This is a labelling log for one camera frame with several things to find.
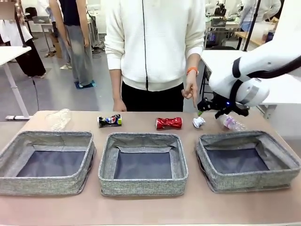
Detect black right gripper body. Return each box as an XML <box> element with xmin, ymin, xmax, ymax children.
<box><xmin>202</xmin><ymin>97</ymin><xmax>234</xmax><ymax>111</ymax></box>

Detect clear plastic water bottle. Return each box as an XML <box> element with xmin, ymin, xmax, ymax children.
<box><xmin>216</xmin><ymin>113</ymin><xmax>247</xmax><ymax>132</ymax></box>

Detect white paper ball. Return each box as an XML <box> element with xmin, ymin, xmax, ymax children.
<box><xmin>192</xmin><ymin>117</ymin><xmax>206</xmax><ymax>129</ymax></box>

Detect crushed red cola can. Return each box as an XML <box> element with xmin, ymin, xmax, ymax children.
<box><xmin>155</xmin><ymin>117</ymin><xmax>183</xmax><ymax>130</ymax></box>

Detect crushed blue Pepsi can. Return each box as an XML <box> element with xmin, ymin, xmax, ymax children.
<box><xmin>97</xmin><ymin>113</ymin><xmax>123</xmax><ymax>129</ymax></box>

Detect crushed clear plastic container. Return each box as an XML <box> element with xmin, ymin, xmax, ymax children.
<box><xmin>44</xmin><ymin>108</ymin><xmax>72</xmax><ymax>131</ymax></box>

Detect person's right forearm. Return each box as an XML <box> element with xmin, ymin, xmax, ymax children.
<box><xmin>109</xmin><ymin>68</ymin><xmax>123</xmax><ymax>102</ymax></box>

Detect person's left forearm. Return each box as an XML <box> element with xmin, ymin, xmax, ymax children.
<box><xmin>185</xmin><ymin>53</ymin><xmax>201</xmax><ymax>71</ymax></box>

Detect person's left hand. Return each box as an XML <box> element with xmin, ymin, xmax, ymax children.
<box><xmin>182</xmin><ymin>74</ymin><xmax>199</xmax><ymax>109</ymax></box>

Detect person's right hand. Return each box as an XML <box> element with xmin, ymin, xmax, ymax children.
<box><xmin>112</xmin><ymin>98</ymin><xmax>128</xmax><ymax>112</ymax></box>

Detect black trousers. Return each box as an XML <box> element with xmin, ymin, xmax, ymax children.
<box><xmin>121</xmin><ymin>80</ymin><xmax>185</xmax><ymax>112</ymax></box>

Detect person in white sweater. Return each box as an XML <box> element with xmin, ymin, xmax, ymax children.
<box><xmin>104</xmin><ymin>0</ymin><xmax>206</xmax><ymax>92</ymax></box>

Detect grey fabric basket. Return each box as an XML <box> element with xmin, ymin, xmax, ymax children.
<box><xmin>98</xmin><ymin>132</ymin><xmax>189</xmax><ymax>197</ymax></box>
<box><xmin>195</xmin><ymin>130</ymin><xmax>301</xmax><ymax>194</ymax></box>
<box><xmin>0</xmin><ymin>130</ymin><xmax>97</xmax><ymax>196</ymax></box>

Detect wooden workbench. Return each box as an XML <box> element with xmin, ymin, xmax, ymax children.
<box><xmin>234</xmin><ymin>30</ymin><xmax>276</xmax><ymax>51</ymax></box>

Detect thin black pole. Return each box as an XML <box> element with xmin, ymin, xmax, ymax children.
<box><xmin>14</xmin><ymin>0</ymin><xmax>28</xmax><ymax>48</ymax></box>
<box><xmin>242</xmin><ymin>0</ymin><xmax>261</xmax><ymax>52</ymax></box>

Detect bystander in light blue shirt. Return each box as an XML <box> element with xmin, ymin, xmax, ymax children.
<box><xmin>239</xmin><ymin>0</ymin><xmax>282</xmax><ymax>32</ymax></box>

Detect blue floor mat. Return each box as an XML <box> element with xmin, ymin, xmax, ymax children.
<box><xmin>74</xmin><ymin>80</ymin><xmax>97</xmax><ymax>89</ymax></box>

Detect bystander in grey wide trousers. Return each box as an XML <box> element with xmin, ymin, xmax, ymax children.
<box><xmin>58</xmin><ymin>0</ymin><xmax>94</xmax><ymax>88</ymax></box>

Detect brown cardboard box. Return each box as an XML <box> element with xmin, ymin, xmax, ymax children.
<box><xmin>49</xmin><ymin>32</ymin><xmax>63</xmax><ymax>58</ymax></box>

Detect bystander in white coat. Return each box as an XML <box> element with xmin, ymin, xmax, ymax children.
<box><xmin>0</xmin><ymin>0</ymin><xmax>47</xmax><ymax>79</ymax></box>

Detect grey shoebox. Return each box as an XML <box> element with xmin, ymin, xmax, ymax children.
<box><xmin>32</xmin><ymin>15</ymin><xmax>51</xmax><ymax>24</ymax></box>

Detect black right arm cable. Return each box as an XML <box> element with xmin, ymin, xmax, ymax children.
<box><xmin>229</xmin><ymin>54</ymin><xmax>301</xmax><ymax>117</ymax></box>

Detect black floor cable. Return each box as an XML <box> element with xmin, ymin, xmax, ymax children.
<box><xmin>32</xmin><ymin>77</ymin><xmax>40</xmax><ymax>111</ymax></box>

